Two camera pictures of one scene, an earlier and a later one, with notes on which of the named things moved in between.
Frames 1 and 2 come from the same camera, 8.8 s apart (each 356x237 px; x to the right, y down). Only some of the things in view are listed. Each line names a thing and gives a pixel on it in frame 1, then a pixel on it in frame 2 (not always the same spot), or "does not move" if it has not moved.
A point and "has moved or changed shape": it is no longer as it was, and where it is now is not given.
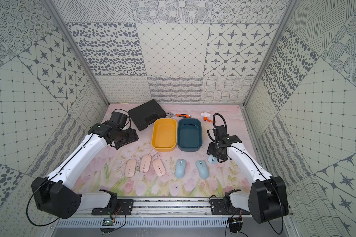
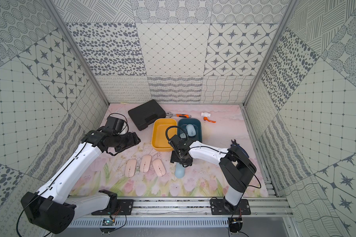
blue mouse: x=212 y=159 has moved or changed shape
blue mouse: x=180 y=169 does not move
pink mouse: x=159 y=167 does not move
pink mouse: x=145 y=163 does not move
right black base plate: x=218 y=207 does not move
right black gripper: x=210 y=151 → x=174 y=159
